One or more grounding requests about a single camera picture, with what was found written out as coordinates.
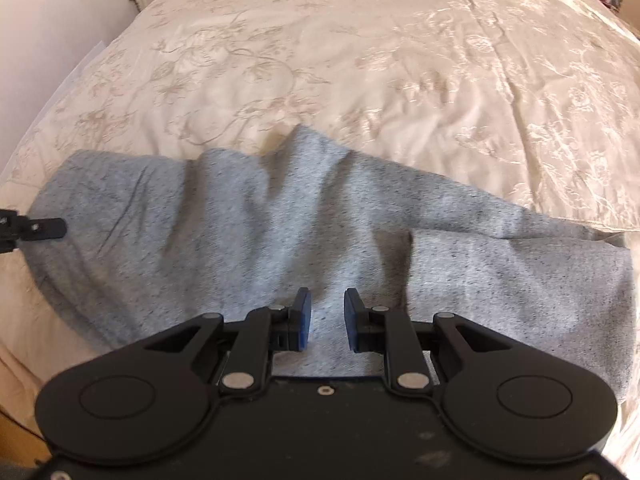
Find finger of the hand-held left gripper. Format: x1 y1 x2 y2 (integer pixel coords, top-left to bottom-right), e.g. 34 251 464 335
0 209 68 257

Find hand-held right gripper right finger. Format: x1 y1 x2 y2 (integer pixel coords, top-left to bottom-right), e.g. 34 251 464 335
343 287 507 394

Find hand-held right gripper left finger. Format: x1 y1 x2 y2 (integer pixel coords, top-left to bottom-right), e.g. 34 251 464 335
144 286 313 396

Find grey knit pants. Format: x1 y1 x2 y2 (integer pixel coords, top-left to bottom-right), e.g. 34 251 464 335
22 124 634 407

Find cream embroidered bedspread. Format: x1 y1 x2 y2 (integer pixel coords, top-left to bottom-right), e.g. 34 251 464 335
0 0 640 468

